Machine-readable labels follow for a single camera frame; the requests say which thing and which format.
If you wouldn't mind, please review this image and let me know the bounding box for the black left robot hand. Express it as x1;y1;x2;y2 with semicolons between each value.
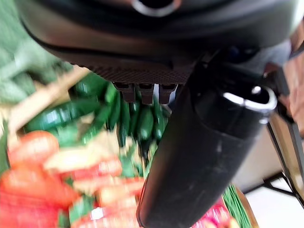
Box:
14;0;300;228

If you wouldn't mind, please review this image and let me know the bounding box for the pink red fruit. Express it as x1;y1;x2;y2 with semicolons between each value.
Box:
191;201;239;228

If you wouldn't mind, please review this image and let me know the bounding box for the orange red carrot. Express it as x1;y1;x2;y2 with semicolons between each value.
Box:
73;177;146;207
44;152;123;181

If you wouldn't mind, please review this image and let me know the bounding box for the long dark green cucumber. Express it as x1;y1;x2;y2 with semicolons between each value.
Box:
25;99;103;133

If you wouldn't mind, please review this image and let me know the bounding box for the red round tomato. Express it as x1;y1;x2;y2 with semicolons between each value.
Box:
7;130;60;168

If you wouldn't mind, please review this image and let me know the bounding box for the large red tomato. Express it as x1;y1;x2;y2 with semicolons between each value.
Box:
0;166;80;228

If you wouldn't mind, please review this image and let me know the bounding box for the green leafy vegetable pile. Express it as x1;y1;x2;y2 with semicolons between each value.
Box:
0;0;73;105

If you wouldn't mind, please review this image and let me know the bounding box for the black metal stand frame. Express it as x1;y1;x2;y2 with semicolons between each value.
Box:
244;68;304;209

